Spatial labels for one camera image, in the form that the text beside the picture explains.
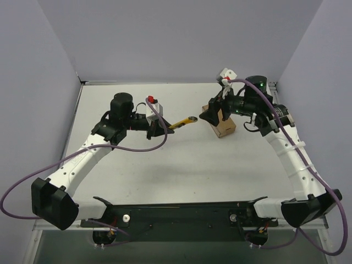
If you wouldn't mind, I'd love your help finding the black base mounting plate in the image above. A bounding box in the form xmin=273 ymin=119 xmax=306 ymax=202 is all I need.
xmin=80 ymin=201 xmax=278 ymax=242

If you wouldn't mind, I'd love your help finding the purple cable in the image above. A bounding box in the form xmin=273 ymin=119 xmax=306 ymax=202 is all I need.
xmin=228 ymin=78 xmax=348 ymax=256
xmin=0 ymin=101 xmax=169 ymax=245

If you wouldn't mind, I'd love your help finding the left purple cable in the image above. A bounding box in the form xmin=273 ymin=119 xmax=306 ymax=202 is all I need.
xmin=0 ymin=101 xmax=169 ymax=245

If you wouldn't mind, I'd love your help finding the yellow utility knife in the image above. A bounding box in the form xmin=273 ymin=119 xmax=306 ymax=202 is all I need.
xmin=168 ymin=116 xmax=198 ymax=130

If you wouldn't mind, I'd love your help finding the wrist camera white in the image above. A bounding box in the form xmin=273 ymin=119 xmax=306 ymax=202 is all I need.
xmin=145 ymin=96 xmax=163 ymax=124
xmin=216 ymin=68 xmax=237 ymax=86

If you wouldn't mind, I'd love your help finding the aluminium front rail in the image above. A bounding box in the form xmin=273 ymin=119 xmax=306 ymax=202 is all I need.
xmin=32 ymin=206 xmax=329 ymax=232

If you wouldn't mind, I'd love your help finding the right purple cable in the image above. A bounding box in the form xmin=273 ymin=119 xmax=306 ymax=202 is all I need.
xmin=228 ymin=78 xmax=348 ymax=256

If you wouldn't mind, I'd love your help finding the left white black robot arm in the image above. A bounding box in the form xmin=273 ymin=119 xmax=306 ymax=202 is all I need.
xmin=31 ymin=92 xmax=172 ymax=230

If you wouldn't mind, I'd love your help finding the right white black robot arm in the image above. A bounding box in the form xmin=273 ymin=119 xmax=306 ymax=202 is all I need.
xmin=200 ymin=75 xmax=342 ymax=228

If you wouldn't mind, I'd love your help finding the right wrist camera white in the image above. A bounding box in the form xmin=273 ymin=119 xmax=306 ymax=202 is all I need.
xmin=216 ymin=68 xmax=237 ymax=86

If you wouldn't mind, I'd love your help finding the brown cardboard express box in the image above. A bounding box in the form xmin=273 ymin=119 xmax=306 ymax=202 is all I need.
xmin=211 ymin=110 xmax=237 ymax=138

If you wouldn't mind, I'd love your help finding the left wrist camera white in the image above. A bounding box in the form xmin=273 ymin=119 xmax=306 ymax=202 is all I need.
xmin=145 ymin=96 xmax=163 ymax=124

